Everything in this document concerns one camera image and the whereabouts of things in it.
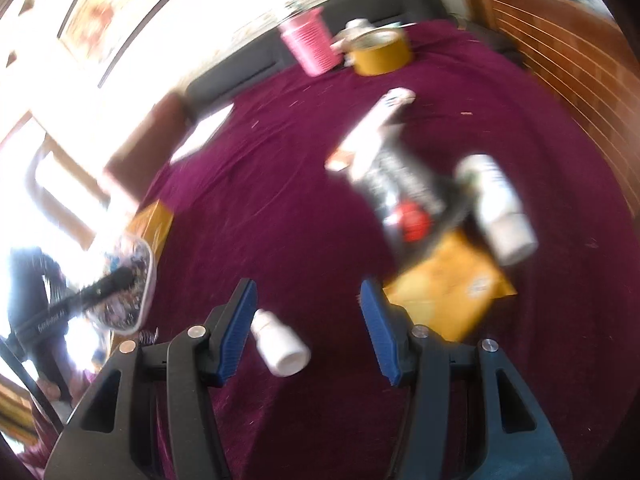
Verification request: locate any small white bottle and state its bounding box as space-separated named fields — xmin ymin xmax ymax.
xmin=250 ymin=309 xmax=311 ymax=377

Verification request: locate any large white pill bottle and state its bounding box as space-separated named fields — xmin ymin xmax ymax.
xmin=454 ymin=154 xmax=538 ymax=266

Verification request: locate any person left hand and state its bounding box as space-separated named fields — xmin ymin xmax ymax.
xmin=37 ymin=370 xmax=94 ymax=406

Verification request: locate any yellow paper packet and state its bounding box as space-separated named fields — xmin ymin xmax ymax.
xmin=384 ymin=229 xmax=516 ymax=342

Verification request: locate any yellow-edged cardboard tray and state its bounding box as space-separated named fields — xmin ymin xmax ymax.
xmin=125 ymin=200 xmax=174 ymax=264

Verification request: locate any black printed packet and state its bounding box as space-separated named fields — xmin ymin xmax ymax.
xmin=347 ymin=125 xmax=471 ymax=270

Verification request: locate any maroon velvet bedspread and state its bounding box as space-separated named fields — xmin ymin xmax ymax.
xmin=146 ymin=21 xmax=639 ymax=479

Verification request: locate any white folded paper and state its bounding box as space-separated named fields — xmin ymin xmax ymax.
xmin=169 ymin=104 xmax=234 ymax=165

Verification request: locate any yellow tape roll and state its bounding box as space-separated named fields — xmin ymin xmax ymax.
xmin=349 ymin=28 xmax=413 ymax=77

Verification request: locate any black leather sofa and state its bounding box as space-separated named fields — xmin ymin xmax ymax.
xmin=184 ymin=0 xmax=448 ymax=115

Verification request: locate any white crumpled tissue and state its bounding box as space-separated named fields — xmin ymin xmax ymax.
xmin=331 ymin=18 xmax=373 ymax=52

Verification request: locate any pink sleeved water bottle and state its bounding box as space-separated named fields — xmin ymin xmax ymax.
xmin=278 ymin=6 xmax=343 ymax=77

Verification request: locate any wooden cabinet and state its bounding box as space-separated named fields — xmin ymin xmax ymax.
xmin=466 ymin=0 xmax=639 ymax=217

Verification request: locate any framed wall painting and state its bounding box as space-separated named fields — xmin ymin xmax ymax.
xmin=58 ymin=0 xmax=170 ymax=87

